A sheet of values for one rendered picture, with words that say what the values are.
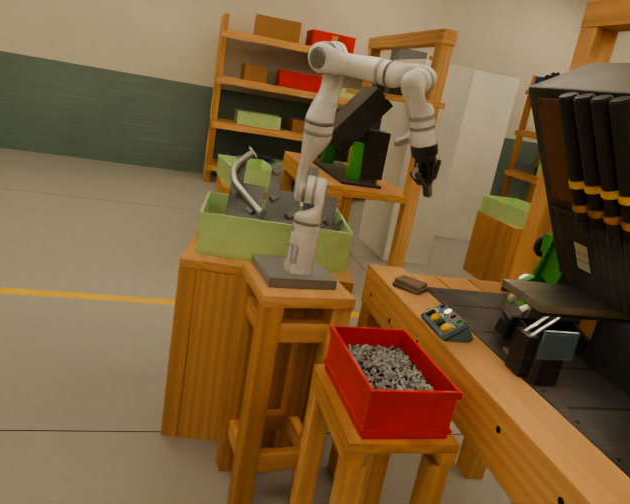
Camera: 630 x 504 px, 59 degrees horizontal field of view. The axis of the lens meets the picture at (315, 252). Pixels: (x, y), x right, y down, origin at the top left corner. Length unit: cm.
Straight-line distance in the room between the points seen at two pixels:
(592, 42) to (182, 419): 211
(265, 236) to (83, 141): 651
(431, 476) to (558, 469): 30
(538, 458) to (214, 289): 139
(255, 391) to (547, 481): 101
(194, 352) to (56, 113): 656
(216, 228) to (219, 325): 38
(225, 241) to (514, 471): 139
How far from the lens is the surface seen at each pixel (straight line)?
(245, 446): 203
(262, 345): 183
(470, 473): 268
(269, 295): 176
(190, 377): 239
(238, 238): 223
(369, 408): 122
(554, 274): 158
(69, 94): 853
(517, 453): 129
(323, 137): 176
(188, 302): 225
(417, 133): 158
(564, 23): 1034
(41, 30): 857
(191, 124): 843
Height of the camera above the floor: 149
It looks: 16 degrees down
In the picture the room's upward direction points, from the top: 10 degrees clockwise
